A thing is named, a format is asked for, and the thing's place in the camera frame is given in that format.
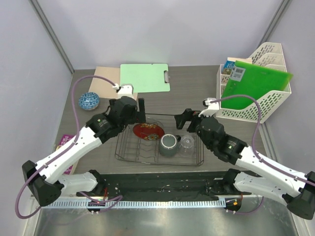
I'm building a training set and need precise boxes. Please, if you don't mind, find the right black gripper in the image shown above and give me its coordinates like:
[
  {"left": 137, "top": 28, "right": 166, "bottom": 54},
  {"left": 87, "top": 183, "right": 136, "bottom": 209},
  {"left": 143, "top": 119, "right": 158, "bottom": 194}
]
[{"left": 175, "top": 108, "right": 214, "bottom": 149}]

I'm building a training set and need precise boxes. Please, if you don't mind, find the red floral plate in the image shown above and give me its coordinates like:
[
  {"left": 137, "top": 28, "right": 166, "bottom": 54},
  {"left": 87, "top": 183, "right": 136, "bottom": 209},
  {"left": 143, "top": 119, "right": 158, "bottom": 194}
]
[{"left": 133, "top": 123, "right": 165, "bottom": 141}]

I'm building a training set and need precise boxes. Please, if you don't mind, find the blue patterned bowl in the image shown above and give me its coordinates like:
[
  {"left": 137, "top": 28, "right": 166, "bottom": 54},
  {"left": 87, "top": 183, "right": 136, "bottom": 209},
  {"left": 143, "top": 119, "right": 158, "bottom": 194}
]
[{"left": 78, "top": 92, "right": 99, "bottom": 111}]

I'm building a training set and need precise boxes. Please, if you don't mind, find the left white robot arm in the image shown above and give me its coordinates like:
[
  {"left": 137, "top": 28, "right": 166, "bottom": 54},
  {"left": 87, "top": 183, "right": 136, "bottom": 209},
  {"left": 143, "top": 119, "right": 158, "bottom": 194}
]
[{"left": 22, "top": 96, "right": 146, "bottom": 207}]

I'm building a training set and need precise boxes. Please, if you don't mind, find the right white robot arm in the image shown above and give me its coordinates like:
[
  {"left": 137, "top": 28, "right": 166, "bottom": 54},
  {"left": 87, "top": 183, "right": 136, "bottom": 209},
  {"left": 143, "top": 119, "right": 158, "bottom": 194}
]
[{"left": 174, "top": 109, "right": 315, "bottom": 220}]

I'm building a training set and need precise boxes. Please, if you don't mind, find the clear glass tumbler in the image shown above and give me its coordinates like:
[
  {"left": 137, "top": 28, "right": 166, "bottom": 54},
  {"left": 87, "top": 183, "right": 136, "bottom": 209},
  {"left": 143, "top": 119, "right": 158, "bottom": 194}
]
[{"left": 179, "top": 135, "right": 195, "bottom": 157}]

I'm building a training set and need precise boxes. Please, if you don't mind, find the grey ceramic mug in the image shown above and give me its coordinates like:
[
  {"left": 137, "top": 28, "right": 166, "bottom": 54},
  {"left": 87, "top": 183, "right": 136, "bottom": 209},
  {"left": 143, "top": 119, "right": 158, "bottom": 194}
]
[{"left": 158, "top": 134, "right": 181, "bottom": 157}]

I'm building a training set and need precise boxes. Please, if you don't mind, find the green clipboard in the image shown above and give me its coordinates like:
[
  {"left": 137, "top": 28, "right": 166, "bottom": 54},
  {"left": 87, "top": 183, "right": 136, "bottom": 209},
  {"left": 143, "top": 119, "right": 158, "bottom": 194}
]
[{"left": 120, "top": 63, "right": 170, "bottom": 93}]

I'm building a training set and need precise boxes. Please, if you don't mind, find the beige folder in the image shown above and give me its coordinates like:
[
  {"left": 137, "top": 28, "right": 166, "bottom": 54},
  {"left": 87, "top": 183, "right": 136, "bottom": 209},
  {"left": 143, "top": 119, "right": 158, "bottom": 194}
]
[{"left": 88, "top": 66, "right": 138, "bottom": 101}]

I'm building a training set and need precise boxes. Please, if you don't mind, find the blue booklet in organizer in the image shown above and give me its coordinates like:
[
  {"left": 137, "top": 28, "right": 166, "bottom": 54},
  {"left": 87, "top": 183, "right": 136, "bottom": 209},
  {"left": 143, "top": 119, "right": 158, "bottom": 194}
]
[{"left": 221, "top": 57, "right": 236, "bottom": 75}]

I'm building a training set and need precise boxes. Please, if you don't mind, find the green plastic folder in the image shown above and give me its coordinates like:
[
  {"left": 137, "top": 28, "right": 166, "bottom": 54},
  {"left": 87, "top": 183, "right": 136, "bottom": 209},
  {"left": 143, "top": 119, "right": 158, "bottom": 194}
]
[{"left": 221, "top": 61, "right": 293, "bottom": 100}]

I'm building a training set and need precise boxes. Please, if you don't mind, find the purple treehouse book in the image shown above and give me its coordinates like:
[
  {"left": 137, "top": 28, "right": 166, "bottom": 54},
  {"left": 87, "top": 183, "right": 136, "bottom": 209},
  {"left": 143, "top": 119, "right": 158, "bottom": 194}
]
[{"left": 55, "top": 134, "right": 78, "bottom": 175}]

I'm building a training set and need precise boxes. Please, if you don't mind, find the white file organizer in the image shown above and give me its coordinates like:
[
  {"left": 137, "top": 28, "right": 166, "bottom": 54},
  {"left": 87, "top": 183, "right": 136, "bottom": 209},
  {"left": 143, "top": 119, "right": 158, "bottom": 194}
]
[{"left": 216, "top": 42, "right": 293, "bottom": 123}]

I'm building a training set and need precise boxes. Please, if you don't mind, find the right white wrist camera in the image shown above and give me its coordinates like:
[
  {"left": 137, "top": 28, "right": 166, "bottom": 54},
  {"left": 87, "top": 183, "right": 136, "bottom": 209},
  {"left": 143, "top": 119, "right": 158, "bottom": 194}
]
[{"left": 198, "top": 98, "right": 220, "bottom": 117}]

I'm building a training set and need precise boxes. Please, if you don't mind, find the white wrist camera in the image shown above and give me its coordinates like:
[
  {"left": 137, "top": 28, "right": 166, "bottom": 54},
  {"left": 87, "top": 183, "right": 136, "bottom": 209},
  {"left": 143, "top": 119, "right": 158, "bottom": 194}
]
[
  {"left": 112, "top": 84, "right": 134, "bottom": 99},
  {"left": 198, "top": 98, "right": 220, "bottom": 117}
]

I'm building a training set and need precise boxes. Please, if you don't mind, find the black wire dish rack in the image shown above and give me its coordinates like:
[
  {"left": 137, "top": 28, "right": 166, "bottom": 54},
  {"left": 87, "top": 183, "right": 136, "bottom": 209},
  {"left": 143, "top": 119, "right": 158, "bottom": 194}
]
[{"left": 115, "top": 114, "right": 204, "bottom": 166}]

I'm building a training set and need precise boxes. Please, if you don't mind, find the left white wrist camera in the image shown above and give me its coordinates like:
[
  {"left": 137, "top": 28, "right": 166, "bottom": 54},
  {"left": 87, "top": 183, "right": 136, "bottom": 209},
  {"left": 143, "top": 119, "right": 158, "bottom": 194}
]
[{"left": 112, "top": 84, "right": 134, "bottom": 99}]

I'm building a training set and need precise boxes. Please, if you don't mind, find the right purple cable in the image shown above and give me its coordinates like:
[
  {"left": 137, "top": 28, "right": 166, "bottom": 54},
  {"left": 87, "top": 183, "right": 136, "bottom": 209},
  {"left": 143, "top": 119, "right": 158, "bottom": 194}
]
[{"left": 209, "top": 94, "right": 311, "bottom": 184}]

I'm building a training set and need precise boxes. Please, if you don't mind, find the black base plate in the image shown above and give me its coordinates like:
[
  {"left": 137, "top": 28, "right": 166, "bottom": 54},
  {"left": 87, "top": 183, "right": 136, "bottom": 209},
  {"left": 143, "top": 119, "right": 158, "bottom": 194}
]
[{"left": 86, "top": 170, "right": 241, "bottom": 202}]

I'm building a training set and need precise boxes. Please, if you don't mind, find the white slotted cable duct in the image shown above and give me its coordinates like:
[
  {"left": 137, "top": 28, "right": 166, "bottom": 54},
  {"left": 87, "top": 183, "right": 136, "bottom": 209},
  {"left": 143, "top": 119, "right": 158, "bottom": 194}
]
[{"left": 43, "top": 198, "right": 226, "bottom": 209}]

